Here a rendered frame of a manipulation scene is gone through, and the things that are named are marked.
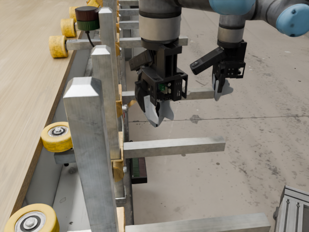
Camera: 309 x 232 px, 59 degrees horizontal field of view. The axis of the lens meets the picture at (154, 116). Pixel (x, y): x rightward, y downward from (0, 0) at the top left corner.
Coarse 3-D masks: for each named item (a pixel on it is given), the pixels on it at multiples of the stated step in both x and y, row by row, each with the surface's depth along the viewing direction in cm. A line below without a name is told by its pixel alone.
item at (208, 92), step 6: (192, 90) 91; (198, 90) 91; (204, 90) 91; (210, 90) 91; (126, 96) 89; (132, 96) 89; (192, 96) 91; (198, 96) 92; (204, 96) 92; (210, 96) 92; (126, 102) 90
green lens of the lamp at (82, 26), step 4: (76, 20) 71; (96, 20) 70; (80, 24) 70; (84, 24) 70; (88, 24) 70; (92, 24) 70; (96, 24) 71; (80, 28) 70; (84, 28) 70; (88, 28) 70; (92, 28) 70; (96, 28) 71
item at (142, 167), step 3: (138, 159) 87; (141, 159) 86; (141, 162) 85; (144, 162) 85; (141, 165) 84; (144, 165) 84; (141, 168) 83; (144, 168) 83; (141, 171) 82; (144, 171) 82; (141, 174) 81; (144, 174) 81
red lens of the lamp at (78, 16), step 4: (76, 12) 69; (80, 12) 68; (84, 12) 68; (88, 12) 68; (92, 12) 69; (96, 12) 70; (76, 16) 70; (80, 16) 69; (84, 16) 68; (88, 16) 69; (92, 16) 69; (96, 16) 70; (84, 20) 69; (88, 20) 69
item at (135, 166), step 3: (132, 159) 86; (135, 159) 86; (132, 162) 85; (135, 162) 85; (135, 165) 84; (135, 168) 83; (138, 168) 83; (135, 171) 82; (138, 171) 82; (135, 174) 81; (138, 174) 81
